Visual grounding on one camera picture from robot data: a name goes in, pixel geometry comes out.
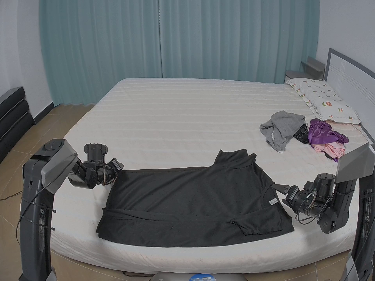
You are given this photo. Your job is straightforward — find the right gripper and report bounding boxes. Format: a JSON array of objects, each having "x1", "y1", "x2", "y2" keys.
[{"x1": 271, "y1": 183, "x2": 313, "y2": 215}]

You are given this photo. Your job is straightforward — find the black T-shirt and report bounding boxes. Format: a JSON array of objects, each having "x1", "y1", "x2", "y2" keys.
[{"x1": 96, "y1": 149, "x2": 295, "y2": 248}]

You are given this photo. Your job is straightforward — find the bed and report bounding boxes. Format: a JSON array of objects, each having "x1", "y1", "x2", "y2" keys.
[{"x1": 19, "y1": 48, "x2": 375, "y2": 275}]

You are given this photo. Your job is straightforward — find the black shiny garment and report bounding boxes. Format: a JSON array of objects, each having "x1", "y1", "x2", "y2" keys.
[{"x1": 293, "y1": 123, "x2": 312, "y2": 143}]

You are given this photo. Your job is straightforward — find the pink garment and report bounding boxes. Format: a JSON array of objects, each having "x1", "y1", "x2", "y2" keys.
[{"x1": 311, "y1": 141, "x2": 347, "y2": 161}]

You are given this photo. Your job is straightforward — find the grey garment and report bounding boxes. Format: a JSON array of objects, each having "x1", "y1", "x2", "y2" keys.
[{"x1": 260, "y1": 111, "x2": 306, "y2": 153}]

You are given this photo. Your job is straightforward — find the purple satin garment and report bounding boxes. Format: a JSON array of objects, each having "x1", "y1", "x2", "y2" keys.
[{"x1": 308, "y1": 118, "x2": 350, "y2": 162}]

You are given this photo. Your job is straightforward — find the white printed pillow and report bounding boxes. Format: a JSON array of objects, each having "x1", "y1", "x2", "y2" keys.
[{"x1": 287, "y1": 78, "x2": 362, "y2": 125}]

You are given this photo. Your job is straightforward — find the grey bedside table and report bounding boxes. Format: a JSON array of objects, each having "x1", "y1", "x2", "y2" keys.
[{"x1": 285, "y1": 56, "x2": 326, "y2": 83}]

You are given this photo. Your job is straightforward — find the blue-green curtain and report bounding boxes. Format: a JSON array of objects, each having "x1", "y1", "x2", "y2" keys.
[
  {"x1": 158, "y1": 0, "x2": 319, "y2": 85},
  {"x1": 40, "y1": 0, "x2": 163, "y2": 107}
]

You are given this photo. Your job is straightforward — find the black chest of drawers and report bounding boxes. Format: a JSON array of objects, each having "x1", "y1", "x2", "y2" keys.
[{"x1": 0, "y1": 86, "x2": 36, "y2": 164}]

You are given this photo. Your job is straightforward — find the black cable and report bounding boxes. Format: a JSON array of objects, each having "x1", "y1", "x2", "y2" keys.
[
  {"x1": 294, "y1": 211, "x2": 320, "y2": 225},
  {"x1": 0, "y1": 190, "x2": 29, "y2": 202}
]

